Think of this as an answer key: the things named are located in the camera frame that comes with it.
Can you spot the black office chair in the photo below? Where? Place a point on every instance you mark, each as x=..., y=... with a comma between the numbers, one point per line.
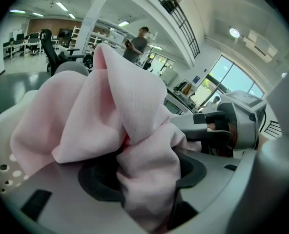
x=50, y=50

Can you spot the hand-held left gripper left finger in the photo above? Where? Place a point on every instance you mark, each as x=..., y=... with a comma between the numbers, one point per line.
x=68, y=203

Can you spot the large glass window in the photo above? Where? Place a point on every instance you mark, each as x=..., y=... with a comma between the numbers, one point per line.
x=234, y=82

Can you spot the pink clothes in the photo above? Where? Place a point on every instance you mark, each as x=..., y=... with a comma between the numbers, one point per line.
x=105, y=111

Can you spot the round ceiling lamp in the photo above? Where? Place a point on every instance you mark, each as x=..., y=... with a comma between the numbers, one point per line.
x=234, y=32

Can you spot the grey chair black legs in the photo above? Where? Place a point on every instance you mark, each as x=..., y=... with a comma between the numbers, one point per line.
x=71, y=68

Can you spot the ceiling strip light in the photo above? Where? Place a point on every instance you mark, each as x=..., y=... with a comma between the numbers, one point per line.
x=72, y=16
x=37, y=14
x=17, y=11
x=61, y=6
x=123, y=23

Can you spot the white laundry basket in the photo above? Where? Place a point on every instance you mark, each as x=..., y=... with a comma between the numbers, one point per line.
x=3, y=130

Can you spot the white air conditioner unit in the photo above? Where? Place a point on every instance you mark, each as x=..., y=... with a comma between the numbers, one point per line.
x=259, y=45

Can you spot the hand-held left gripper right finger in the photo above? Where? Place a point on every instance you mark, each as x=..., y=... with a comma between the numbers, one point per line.
x=220, y=179

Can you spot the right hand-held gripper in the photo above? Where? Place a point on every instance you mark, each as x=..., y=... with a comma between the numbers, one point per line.
x=244, y=121

